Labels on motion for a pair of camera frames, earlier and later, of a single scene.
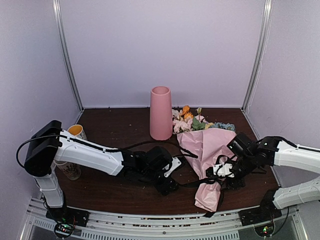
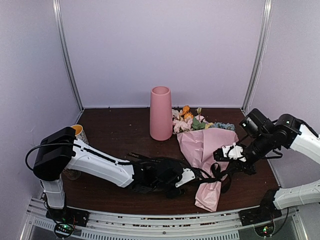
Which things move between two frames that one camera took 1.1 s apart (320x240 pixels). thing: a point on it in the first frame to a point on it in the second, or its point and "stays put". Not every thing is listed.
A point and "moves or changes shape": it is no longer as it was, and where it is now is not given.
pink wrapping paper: [206, 148] stays put
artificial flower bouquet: [184, 121] stays put
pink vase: [161, 118] stays put
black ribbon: [210, 180] moves or changes shape
